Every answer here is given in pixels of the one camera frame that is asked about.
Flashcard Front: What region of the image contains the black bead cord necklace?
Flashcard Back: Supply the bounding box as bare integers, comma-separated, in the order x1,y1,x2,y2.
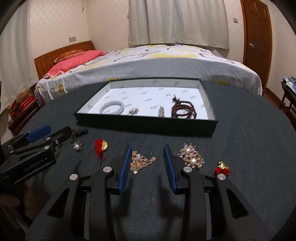
69,128,89,144

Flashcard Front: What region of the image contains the gold pearl brooch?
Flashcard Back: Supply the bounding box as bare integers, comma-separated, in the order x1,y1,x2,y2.
178,143,205,169

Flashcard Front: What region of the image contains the rose gold chain bracelet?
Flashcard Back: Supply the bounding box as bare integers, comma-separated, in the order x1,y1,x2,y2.
129,150,157,174

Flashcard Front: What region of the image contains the white jade bangle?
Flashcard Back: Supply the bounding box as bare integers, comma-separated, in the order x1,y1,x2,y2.
99,100,125,115

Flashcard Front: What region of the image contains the small pearl flower brooch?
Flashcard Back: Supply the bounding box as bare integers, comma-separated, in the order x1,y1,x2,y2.
128,108,138,115

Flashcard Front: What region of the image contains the silver leaf brooch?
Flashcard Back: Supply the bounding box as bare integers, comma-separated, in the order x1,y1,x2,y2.
158,106,165,118

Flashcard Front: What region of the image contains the dark red bead bracelet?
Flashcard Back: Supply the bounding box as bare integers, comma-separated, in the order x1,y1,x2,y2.
171,96,198,120

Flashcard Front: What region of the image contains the dark wooden nightstand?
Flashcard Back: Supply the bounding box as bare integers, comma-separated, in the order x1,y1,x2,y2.
8,99,41,136

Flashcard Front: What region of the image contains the red box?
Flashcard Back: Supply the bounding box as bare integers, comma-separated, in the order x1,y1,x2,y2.
19,94,35,111

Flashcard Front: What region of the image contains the brown plush toy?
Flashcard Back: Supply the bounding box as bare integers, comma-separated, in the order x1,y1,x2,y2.
16,89,31,104

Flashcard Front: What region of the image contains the left sheer curtain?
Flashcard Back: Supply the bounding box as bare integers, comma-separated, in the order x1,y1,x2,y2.
1,1,39,112

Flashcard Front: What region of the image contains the bed with patterned sheet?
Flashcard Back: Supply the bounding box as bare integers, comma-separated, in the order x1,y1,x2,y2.
35,45,262,105

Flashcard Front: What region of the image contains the wooden headboard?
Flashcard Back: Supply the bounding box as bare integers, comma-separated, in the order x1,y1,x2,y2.
34,41,95,80

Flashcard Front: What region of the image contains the pink pillow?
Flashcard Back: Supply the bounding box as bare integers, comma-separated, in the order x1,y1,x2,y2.
44,50,106,79

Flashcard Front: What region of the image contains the dark green tablecloth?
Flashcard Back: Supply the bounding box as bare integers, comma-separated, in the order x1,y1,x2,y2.
1,82,295,240

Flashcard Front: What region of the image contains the orange patterned pillow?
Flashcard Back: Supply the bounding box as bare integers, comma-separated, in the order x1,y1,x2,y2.
54,50,85,64

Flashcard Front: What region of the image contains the green white tray box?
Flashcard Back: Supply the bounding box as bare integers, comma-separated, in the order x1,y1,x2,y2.
74,78,218,137

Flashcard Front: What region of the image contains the wooden chair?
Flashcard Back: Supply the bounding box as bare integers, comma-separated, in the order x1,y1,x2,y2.
279,81,295,113

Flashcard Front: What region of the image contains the pile of clothes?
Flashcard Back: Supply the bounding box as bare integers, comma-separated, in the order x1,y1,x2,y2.
283,76,296,92

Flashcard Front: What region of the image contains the brown wooden door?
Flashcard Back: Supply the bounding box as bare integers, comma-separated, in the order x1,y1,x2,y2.
241,0,273,89

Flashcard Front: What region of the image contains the grey window curtain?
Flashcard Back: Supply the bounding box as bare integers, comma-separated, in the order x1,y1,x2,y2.
128,0,229,50

